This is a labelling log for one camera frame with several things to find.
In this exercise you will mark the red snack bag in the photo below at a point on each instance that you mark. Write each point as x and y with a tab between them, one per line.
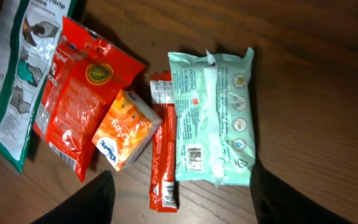
86	74

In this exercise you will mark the green white packet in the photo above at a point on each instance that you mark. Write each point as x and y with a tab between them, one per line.
29	34

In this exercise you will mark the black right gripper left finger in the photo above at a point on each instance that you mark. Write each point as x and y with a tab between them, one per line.
93	203

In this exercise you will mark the mint green snack packet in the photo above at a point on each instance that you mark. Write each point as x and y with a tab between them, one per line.
215	131

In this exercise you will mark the orange white small packet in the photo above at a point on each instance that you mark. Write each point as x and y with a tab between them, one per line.
127	127

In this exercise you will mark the red stick packet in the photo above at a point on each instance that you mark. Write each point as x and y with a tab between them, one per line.
162	183

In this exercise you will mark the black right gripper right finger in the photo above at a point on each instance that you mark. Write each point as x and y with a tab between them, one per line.
276	202

